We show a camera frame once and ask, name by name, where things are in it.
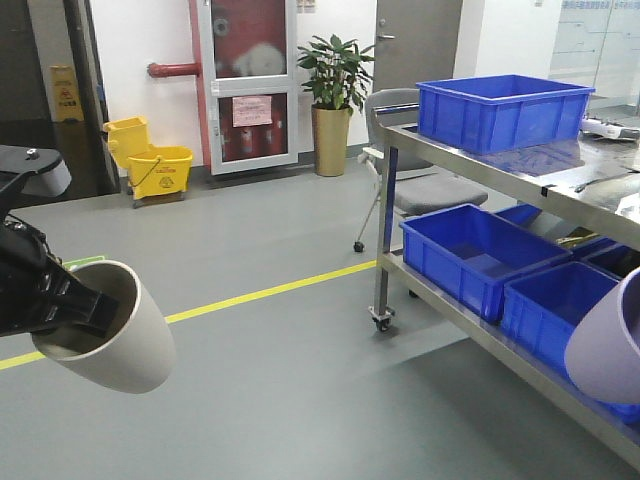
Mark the blue bin lower shelf front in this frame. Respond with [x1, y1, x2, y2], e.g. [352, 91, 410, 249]
[500, 262, 639, 423]

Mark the plant in gold pot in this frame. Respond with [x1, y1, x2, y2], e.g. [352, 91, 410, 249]
[297, 34, 374, 177]

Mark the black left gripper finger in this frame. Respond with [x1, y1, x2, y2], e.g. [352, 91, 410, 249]
[59, 272, 119, 338]

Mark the red fire hose cabinet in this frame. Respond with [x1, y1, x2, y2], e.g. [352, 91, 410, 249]
[191, 1, 298, 176]

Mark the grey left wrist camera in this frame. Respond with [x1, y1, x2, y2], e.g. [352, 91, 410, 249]
[1, 145, 72, 197]

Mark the lavender plastic cup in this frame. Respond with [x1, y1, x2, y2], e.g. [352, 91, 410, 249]
[565, 269, 639, 404]

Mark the yellow mop bucket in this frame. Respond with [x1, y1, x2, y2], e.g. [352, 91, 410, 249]
[103, 116, 193, 209]

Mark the beige plastic cup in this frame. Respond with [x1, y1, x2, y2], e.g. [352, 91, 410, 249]
[31, 260, 176, 394]

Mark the grey office chair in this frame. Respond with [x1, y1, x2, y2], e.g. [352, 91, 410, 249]
[353, 87, 489, 254]

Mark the blue bin shelf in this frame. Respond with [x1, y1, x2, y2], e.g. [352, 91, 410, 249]
[500, 262, 639, 423]
[400, 204, 570, 324]

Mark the blue bin lower shelf left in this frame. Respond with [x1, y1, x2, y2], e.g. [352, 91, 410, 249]
[400, 204, 570, 324]

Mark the yellow wet floor sign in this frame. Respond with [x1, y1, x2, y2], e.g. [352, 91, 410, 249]
[50, 65, 84, 123]

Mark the stainless steel trolley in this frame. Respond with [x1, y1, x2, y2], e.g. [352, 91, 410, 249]
[369, 123, 639, 469]

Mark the blue bin on trolley top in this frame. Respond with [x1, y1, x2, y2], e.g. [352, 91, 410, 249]
[416, 74, 595, 155]

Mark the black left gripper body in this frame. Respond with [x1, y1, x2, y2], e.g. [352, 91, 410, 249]
[1, 219, 71, 336]

